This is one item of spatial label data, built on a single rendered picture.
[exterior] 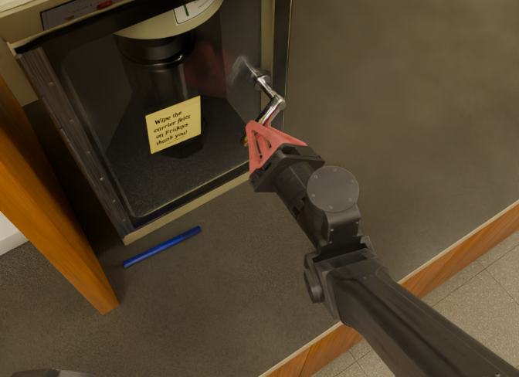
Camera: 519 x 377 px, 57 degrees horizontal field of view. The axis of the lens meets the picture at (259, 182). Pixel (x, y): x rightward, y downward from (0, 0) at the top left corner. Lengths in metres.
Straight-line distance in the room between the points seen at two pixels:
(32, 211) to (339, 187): 0.32
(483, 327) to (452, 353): 1.58
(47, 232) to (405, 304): 0.38
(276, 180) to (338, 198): 0.12
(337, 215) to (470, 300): 1.46
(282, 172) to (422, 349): 0.32
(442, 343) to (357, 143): 0.65
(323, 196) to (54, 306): 0.51
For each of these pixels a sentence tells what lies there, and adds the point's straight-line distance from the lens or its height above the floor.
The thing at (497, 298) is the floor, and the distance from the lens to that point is 1.98.
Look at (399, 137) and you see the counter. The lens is 0.99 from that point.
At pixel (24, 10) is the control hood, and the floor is 1.49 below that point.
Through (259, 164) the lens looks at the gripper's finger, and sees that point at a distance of 0.63.
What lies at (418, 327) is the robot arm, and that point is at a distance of 0.38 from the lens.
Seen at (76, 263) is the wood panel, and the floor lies 1.13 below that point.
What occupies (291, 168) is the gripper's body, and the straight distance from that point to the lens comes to 0.61.
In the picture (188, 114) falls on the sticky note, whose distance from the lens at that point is 0.65.
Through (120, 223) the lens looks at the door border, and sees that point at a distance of 0.77.
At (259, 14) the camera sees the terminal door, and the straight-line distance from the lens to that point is 0.60.
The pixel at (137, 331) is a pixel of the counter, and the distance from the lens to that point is 0.81.
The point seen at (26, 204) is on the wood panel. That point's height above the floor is 1.29.
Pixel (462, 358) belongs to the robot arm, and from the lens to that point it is 0.34.
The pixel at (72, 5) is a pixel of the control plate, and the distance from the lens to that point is 0.40.
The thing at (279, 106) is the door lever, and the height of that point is 1.20.
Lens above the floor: 1.70
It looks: 59 degrees down
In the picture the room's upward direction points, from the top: straight up
